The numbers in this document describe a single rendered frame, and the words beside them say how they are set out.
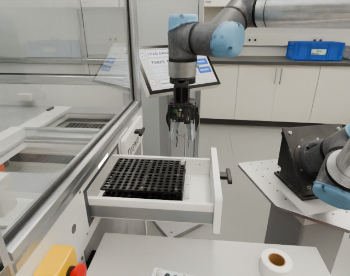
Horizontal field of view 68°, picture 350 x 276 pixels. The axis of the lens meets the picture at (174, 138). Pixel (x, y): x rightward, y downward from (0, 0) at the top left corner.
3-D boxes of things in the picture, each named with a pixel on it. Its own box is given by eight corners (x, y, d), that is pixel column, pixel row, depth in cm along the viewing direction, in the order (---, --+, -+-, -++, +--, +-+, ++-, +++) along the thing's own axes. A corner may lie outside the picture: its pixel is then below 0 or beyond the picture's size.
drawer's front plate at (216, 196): (214, 174, 92) (216, 147, 87) (219, 235, 65) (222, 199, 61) (208, 174, 92) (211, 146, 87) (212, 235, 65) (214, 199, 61)
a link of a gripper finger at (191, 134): (187, 154, 75) (183, 124, 72) (188, 145, 81) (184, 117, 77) (198, 153, 75) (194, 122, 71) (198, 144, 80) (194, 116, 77)
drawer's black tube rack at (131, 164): (185, 178, 86) (185, 160, 84) (182, 212, 70) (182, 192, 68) (120, 174, 88) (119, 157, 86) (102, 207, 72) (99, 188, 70)
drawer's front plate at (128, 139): (143, 137, 123) (142, 115, 119) (127, 167, 97) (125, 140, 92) (139, 137, 123) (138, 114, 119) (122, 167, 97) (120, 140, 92)
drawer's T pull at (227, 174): (229, 171, 78) (229, 167, 78) (231, 185, 71) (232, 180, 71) (217, 171, 79) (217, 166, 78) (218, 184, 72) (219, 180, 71)
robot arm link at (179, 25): (188, 13, 58) (160, 14, 63) (187, 63, 63) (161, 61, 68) (207, 14, 64) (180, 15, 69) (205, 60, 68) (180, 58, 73)
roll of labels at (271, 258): (292, 288, 58) (294, 275, 57) (259, 281, 60) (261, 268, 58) (287, 263, 64) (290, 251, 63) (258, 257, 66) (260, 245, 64)
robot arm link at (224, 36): (250, 5, 57) (208, 7, 64) (226, 34, 52) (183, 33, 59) (254, 38, 62) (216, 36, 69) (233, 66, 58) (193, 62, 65)
